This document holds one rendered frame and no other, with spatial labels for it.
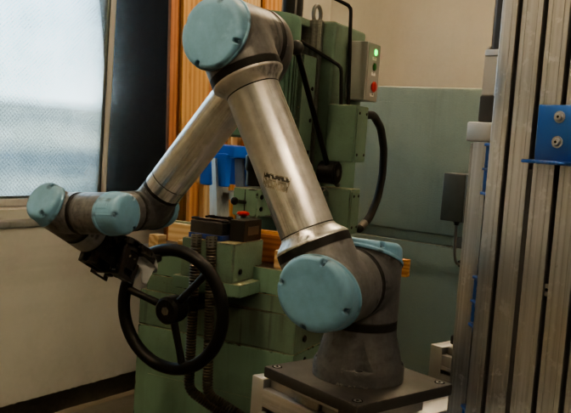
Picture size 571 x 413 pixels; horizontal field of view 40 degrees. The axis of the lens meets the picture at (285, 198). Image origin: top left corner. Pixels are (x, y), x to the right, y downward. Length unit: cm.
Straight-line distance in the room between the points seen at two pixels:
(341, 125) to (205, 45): 94
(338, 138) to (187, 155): 75
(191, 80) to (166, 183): 213
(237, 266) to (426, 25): 286
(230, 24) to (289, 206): 28
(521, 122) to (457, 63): 306
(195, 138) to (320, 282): 42
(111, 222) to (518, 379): 71
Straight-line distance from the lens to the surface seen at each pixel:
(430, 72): 439
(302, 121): 207
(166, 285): 199
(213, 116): 139
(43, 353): 337
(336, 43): 215
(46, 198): 144
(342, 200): 208
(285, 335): 183
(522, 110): 128
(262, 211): 199
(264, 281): 184
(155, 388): 206
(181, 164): 143
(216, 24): 122
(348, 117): 209
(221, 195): 288
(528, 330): 128
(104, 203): 138
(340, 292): 112
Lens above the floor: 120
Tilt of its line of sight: 4 degrees down
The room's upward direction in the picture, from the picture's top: 4 degrees clockwise
